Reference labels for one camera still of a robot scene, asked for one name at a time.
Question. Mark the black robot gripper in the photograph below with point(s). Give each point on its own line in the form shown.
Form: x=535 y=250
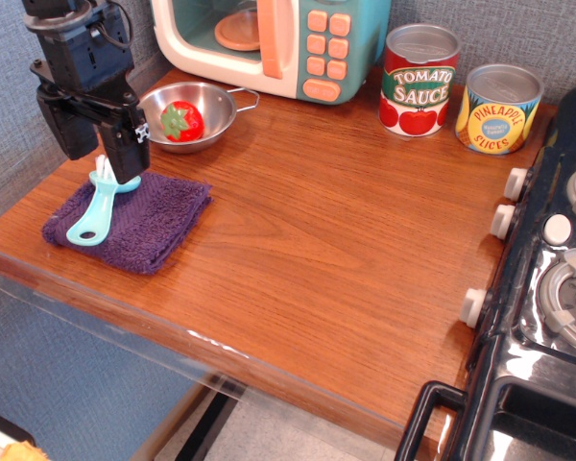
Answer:
x=83 y=81

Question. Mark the red toy tomato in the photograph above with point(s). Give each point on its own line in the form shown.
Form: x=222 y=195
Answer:
x=181 y=121

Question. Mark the teal dish brush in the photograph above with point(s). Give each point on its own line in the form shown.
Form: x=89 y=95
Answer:
x=93 y=227

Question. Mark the purple folded cloth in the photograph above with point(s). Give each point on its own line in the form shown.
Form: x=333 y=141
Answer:
x=147 y=224

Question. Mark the tomato sauce can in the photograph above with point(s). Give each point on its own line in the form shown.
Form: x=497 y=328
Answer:
x=418 y=75

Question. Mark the small steel bowl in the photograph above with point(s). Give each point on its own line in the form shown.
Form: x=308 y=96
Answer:
x=217 y=106

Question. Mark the orange microwave plate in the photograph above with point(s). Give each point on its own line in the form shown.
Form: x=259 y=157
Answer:
x=239 y=31

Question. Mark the toy microwave oven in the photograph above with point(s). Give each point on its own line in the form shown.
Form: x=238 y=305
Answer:
x=315 y=51

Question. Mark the pineapple slices can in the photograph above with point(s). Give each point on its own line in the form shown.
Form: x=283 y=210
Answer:
x=498 y=108

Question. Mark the grey stove knob bottom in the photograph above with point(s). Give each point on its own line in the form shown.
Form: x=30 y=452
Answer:
x=472 y=305

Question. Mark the grey stove knob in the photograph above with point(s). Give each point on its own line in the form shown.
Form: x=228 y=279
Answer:
x=514 y=183
x=502 y=220
x=472 y=305

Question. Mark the grey stove knob middle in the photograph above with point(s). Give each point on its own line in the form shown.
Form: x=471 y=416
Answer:
x=502 y=220

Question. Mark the grey stove knob top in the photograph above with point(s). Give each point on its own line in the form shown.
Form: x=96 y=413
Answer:
x=514 y=183

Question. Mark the black toy stove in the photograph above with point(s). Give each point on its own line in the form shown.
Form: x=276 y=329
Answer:
x=519 y=402

